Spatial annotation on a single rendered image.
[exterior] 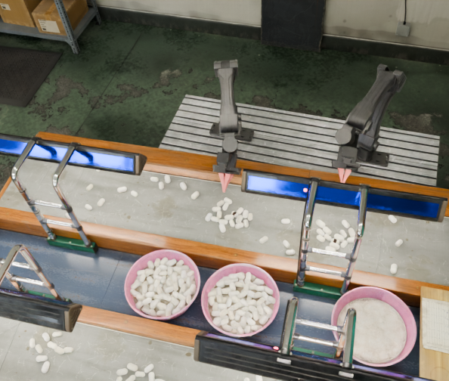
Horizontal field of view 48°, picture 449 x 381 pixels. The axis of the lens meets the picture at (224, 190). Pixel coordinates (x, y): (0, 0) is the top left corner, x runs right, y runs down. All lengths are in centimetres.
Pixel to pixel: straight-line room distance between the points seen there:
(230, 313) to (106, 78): 246
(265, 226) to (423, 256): 57
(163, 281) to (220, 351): 57
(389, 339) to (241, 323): 48
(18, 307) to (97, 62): 272
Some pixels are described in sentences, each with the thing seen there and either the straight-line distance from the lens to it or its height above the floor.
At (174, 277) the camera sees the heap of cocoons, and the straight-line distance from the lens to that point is 183.
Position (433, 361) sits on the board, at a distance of 173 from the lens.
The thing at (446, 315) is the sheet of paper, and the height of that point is 78.
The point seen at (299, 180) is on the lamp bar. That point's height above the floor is 111.
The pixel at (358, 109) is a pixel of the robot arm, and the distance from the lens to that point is 189.
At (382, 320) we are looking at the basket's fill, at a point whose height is 73.
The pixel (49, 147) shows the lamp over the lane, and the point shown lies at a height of 109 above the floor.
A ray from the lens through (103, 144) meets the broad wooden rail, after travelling 226.
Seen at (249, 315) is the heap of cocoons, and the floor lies 74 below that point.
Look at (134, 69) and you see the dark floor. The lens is 384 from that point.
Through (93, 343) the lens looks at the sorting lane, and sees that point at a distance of 180.
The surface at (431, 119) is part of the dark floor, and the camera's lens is 347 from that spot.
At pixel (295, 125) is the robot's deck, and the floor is 67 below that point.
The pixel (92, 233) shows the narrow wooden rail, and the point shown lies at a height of 76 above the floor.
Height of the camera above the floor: 234
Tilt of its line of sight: 53 degrees down
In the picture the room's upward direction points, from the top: 6 degrees counter-clockwise
